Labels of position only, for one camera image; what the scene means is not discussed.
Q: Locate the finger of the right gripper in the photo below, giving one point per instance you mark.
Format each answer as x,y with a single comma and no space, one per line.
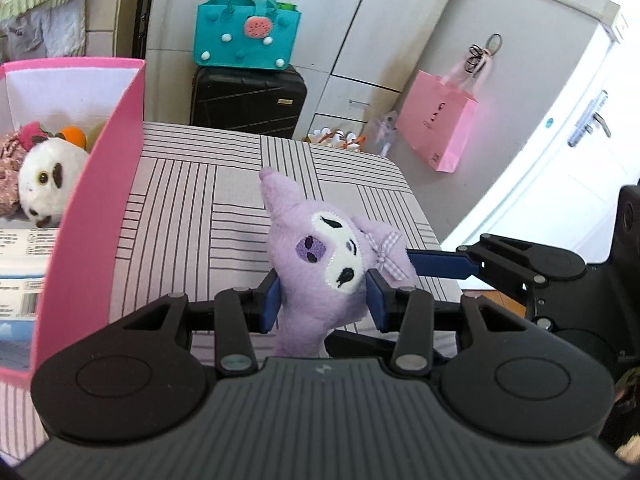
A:
346,345
496,257

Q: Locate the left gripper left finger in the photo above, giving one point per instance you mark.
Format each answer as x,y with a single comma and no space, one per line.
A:
238,313

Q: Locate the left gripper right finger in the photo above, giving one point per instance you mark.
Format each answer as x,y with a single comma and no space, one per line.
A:
408,311

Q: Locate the purple plush toy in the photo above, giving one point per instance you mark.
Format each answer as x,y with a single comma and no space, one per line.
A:
322,256

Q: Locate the white tissue pack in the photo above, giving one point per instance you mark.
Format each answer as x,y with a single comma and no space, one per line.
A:
25,256

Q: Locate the green makeup sponge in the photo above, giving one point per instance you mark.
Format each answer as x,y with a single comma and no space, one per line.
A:
93,135

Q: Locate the white panda plush toy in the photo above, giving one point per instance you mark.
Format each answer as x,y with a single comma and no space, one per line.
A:
47,178

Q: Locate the orange makeup sponge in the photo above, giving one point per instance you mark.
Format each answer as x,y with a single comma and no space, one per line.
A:
74,135

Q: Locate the pink strawberry sponge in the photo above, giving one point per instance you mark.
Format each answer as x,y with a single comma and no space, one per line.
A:
31,134

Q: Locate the pink floral fabric scrunchie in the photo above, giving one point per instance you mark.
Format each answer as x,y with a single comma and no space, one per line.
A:
12,158

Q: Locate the white door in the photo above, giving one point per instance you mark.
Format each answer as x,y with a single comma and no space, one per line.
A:
567,197

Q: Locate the pink paper shopping bag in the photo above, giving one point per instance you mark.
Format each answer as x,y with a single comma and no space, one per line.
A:
438,114

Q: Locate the drink bottle pack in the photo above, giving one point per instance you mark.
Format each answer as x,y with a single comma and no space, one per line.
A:
347,140

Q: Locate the black suitcase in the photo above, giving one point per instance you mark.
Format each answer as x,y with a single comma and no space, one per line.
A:
267,102

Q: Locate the grey wardrobe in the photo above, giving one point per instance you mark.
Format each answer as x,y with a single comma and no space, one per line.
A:
355,56

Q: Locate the teal felt tote bag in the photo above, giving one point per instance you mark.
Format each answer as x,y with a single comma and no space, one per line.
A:
252,34

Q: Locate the pink cardboard box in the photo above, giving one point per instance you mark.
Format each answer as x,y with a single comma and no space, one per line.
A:
85,92

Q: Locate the black clothes rack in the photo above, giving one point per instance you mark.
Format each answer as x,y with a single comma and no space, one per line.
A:
141,26

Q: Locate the metal door handle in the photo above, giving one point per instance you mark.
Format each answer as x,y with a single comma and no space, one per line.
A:
590,120

